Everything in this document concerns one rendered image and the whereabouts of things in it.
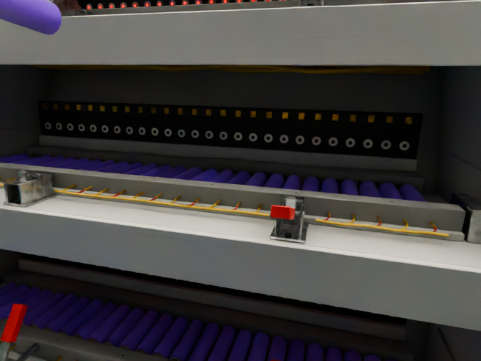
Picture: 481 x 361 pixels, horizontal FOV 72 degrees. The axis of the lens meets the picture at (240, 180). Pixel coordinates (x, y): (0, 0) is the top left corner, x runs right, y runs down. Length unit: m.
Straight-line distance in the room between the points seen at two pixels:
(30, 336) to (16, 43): 0.32
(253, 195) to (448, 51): 0.19
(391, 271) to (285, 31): 0.21
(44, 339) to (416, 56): 0.46
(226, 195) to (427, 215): 0.17
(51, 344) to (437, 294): 0.38
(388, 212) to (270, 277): 0.11
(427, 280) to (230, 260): 0.14
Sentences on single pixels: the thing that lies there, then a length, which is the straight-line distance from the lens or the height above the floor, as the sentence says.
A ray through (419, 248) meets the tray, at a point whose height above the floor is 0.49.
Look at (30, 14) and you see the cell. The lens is 0.23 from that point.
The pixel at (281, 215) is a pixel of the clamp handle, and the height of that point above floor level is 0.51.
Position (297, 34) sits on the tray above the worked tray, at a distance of 0.31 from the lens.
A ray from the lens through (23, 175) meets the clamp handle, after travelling 0.39.
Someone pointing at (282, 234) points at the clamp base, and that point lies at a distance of 0.27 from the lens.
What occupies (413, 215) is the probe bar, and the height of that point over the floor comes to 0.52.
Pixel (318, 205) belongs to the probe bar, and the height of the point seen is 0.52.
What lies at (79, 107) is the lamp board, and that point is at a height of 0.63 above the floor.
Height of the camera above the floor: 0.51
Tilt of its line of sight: 5 degrees up
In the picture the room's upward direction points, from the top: 6 degrees clockwise
